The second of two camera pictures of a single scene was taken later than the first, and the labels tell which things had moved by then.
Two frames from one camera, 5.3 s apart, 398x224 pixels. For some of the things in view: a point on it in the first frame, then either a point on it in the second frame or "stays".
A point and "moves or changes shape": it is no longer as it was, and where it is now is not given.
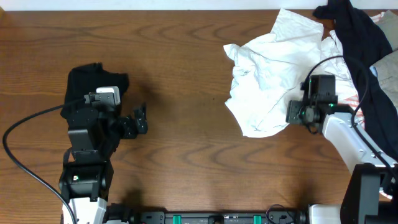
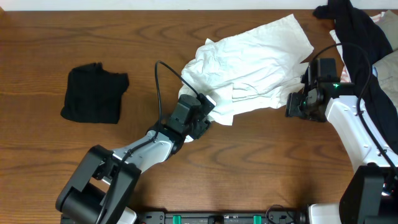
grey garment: x=387 y=70 stays
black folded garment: x=86 y=78 stays
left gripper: x=130 y=132 → x=201 y=127
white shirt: x=270 y=71 moves or changes shape
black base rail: x=119 y=214 stays
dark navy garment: x=362 y=42 stays
